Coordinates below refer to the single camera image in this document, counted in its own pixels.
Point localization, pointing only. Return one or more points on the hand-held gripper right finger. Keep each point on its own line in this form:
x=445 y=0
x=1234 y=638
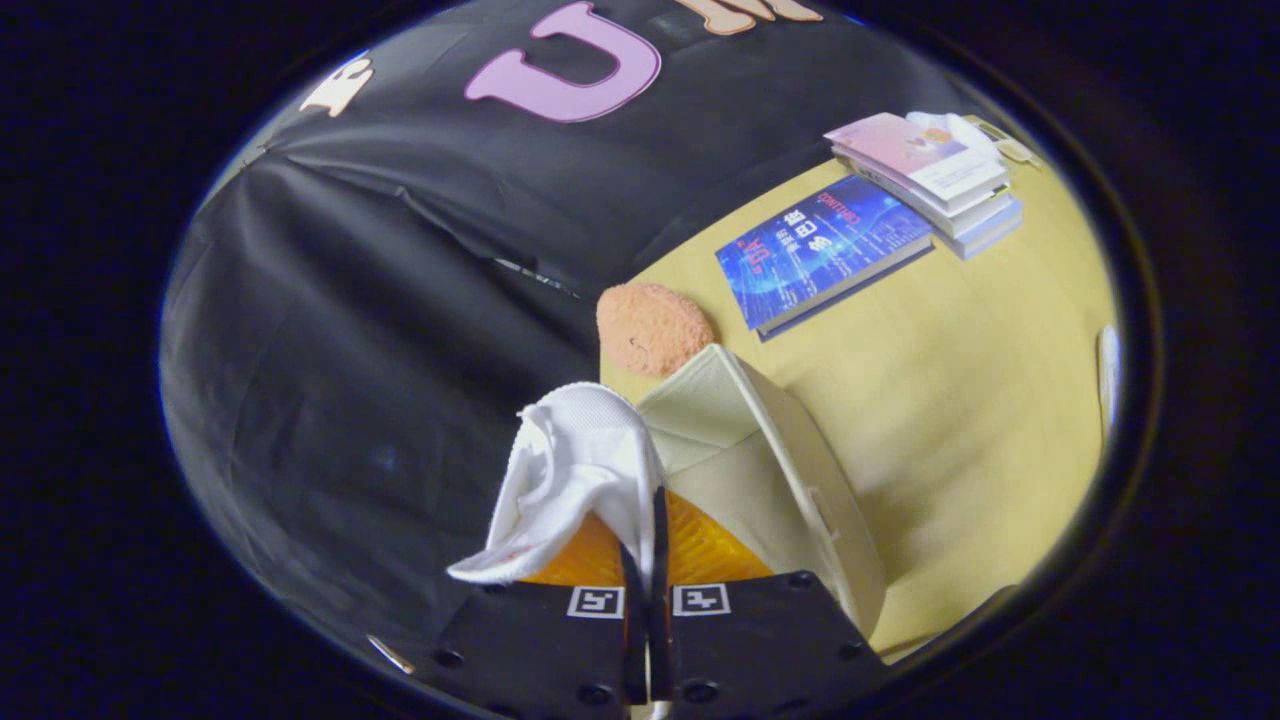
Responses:
x=660 y=600

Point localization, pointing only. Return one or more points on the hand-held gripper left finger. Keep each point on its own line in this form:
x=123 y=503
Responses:
x=634 y=650

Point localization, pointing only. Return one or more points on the beige fabric storage box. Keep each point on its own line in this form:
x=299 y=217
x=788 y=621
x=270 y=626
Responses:
x=760 y=470

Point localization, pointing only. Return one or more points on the white shoe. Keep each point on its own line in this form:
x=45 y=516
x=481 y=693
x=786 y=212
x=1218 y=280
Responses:
x=1108 y=375
x=580 y=440

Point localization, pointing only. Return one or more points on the orange sponge ball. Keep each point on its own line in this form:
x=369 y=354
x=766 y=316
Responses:
x=650 y=330

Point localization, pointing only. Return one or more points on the blue cover book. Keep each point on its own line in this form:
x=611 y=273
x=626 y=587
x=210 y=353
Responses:
x=820 y=245

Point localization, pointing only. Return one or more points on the pink cover book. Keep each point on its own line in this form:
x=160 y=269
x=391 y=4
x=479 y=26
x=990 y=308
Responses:
x=900 y=145

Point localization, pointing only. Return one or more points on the small sectioned palette tray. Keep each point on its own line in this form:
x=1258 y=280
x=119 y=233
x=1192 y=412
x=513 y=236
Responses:
x=1015 y=150

